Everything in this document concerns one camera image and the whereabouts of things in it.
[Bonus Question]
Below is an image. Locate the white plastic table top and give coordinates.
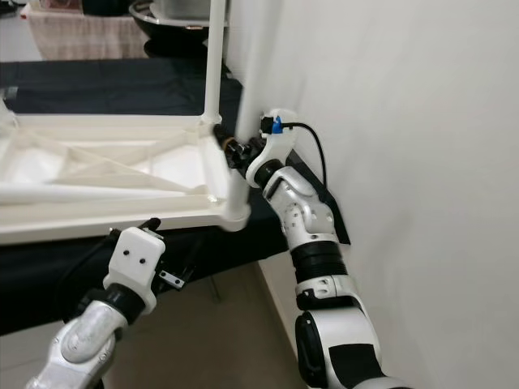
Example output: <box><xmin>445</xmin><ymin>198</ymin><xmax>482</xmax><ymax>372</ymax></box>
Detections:
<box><xmin>0</xmin><ymin>112</ymin><xmax>252</xmax><ymax>246</ymax></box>

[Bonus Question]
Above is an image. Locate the black tablecloth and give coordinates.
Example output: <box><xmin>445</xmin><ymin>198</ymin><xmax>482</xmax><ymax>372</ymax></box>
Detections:
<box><xmin>0</xmin><ymin>57</ymin><xmax>351</xmax><ymax>337</ymax></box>

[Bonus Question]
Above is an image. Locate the large black round bowl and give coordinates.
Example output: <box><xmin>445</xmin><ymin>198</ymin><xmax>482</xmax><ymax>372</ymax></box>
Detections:
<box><xmin>130</xmin><ymin>0</ymin><xmax>212</xmax><ymax>58</ymax></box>

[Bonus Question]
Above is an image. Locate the clear plastic storage box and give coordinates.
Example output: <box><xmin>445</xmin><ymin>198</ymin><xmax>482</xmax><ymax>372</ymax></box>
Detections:
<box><xmin>150</xmin><ymin>0</ymin><xmax>212</xmax><ymax>24</ymax></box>

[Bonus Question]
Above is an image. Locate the beige woven mat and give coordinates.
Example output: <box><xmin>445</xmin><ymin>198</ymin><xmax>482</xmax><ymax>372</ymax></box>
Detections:
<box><xmin>26</xmin><ymin>8</ymin><xmax>151</xmax><ymax>59</ymax></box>

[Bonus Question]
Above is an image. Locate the black backpack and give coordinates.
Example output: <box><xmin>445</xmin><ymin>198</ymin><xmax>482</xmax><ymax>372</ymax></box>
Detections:
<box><xmin>81</xmin><ymin>0</ymin><xmax>131</xmax><ymax>15</ymax></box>

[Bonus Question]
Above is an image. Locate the red patterned box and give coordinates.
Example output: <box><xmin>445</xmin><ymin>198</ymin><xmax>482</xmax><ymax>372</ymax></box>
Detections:
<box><xmin>32</xmin><ymin>0</ymin><xmax>82</xmax><ymax>11</ymax></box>

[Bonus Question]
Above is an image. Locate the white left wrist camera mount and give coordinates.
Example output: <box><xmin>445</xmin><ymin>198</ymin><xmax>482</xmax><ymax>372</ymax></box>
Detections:
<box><xmin>104</xmin><ymin>227</ymin><xmax>167</xmax><ymax>317</ymax></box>

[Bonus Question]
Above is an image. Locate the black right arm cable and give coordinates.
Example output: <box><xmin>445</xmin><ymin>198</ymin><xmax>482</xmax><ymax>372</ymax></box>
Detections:
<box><xmin>284</xmin><ymin>122</ymin><xmax>329</xmax><ymax>191</ymax></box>

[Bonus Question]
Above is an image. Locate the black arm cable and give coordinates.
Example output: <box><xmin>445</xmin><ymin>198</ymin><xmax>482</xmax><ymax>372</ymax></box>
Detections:
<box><xmin>284</xmin><ymin>122</ymin><xmax>329</xmax><ymax>191</ymax></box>
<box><xmin>49</xmin><ymin>231</ymin><xmax>118</xmax><ymax>325</ymax></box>

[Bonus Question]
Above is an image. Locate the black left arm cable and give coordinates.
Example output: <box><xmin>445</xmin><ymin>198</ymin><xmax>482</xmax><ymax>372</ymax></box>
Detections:
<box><xmin>49</xmin><ymin>231</ymin><xmax>118</xmax><ymax>325</ymax></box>

